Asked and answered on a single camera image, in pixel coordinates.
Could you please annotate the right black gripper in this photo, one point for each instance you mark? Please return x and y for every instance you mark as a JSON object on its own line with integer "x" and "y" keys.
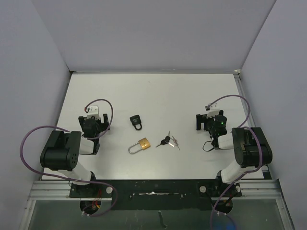
{"x": 202, "y": 119}

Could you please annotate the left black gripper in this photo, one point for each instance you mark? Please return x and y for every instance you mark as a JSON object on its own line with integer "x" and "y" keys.
{"x": 103, "y": 126}

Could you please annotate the black padlock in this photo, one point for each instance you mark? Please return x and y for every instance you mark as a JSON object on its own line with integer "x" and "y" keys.
{"x": 136, "y": 122}

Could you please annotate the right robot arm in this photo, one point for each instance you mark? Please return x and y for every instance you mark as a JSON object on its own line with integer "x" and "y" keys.
{"x": 250, "y": 146}

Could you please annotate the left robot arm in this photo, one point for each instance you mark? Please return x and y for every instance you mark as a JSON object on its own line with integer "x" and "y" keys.
{"x": 62, "y": 150}

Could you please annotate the small silver key pair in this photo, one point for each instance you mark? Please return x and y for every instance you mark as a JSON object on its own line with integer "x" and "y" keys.
{"x": 175, "y": 141}

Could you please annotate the brass padlock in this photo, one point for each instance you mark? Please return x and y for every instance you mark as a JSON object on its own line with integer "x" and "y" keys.
{"x": 142, "y": 144}

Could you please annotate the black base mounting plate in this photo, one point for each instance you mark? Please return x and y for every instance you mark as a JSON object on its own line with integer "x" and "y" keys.
{"x": 159, "y": 194}

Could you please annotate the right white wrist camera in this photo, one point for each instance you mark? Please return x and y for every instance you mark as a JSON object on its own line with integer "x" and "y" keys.
{"x": 212, "y": 109}

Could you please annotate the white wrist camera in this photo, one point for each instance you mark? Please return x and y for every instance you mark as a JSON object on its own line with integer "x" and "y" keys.
{"x": 212, "y": 109}
{"x": 92, "y": 112}

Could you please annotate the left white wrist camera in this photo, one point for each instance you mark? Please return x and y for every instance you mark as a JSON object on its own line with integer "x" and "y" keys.
{"x": 92, "y": 112}

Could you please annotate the aluminium frame rail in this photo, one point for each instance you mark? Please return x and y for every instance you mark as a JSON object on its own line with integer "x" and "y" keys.
{"x": 59, "y": 190}

